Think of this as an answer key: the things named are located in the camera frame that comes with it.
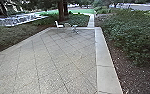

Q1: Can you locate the small lobby chair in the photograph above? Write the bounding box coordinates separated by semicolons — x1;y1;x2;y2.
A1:
54;20;65;30

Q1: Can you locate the large dark trunk tree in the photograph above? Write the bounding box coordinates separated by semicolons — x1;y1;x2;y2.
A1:
56;0;66;22

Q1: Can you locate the grey stone terrace ledge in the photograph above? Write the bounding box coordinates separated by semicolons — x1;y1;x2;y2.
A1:
0;12;49;28

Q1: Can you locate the dark green hedge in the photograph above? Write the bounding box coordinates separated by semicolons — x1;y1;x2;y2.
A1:
99;8;150;66

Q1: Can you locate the low dark shrub bed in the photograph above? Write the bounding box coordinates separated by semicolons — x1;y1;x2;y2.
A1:
0;13;91;56

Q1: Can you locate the slim dark trunk tree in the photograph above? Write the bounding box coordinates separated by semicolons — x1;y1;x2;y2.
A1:
63;0;70;17

